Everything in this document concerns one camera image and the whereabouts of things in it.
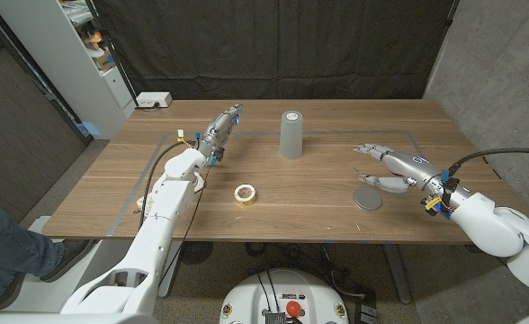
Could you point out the white shelf cabinet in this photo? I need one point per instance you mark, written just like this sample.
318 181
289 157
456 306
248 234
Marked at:
62 63

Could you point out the white yellow tape roll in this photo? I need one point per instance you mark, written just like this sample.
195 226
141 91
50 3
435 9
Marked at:
252 198

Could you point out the black round floor fan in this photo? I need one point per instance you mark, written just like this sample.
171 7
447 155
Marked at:
196 252

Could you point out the white robot torso base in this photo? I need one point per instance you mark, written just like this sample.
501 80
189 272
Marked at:
255 297

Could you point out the white floor platform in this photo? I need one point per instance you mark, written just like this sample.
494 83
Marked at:
44 294

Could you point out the black cloth backdrop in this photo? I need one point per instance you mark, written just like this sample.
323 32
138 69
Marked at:
273 49

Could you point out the grey upturned cup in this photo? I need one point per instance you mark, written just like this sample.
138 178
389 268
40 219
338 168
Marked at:
291 139

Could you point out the grey table leg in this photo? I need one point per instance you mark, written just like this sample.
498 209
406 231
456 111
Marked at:
170 270
397 274

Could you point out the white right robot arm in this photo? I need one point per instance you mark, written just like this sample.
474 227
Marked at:
489 225

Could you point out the black backdrop stand pole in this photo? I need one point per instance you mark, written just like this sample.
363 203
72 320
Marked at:
111 54

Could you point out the orange toy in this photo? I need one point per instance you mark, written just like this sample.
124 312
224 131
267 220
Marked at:
93 39

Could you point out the dark wooden door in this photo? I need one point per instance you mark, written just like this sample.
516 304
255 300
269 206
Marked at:
17 135

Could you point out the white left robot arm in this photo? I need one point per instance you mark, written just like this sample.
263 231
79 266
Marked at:
165 211

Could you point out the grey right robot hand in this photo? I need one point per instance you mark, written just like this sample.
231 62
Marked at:
410 166

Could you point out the white paper piece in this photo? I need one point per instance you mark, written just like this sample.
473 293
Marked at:
200 182

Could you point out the red emergency stop button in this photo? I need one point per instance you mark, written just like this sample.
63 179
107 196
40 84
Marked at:
293 308

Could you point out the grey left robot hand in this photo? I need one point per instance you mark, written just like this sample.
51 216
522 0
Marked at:
219 130

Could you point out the dark grey shoe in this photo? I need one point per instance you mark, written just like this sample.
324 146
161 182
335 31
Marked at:
69 256
10 290

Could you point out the brown cardboard box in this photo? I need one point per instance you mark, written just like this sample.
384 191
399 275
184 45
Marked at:
104 59

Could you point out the black foot pedal box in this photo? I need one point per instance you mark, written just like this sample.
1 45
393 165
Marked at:
366 312

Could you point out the white power strip box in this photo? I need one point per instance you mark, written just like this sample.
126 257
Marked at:
154 99

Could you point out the person leg in jeans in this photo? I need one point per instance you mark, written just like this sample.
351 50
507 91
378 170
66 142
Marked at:
8 252

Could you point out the silver metal jar lid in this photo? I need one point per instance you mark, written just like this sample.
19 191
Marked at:
367 198

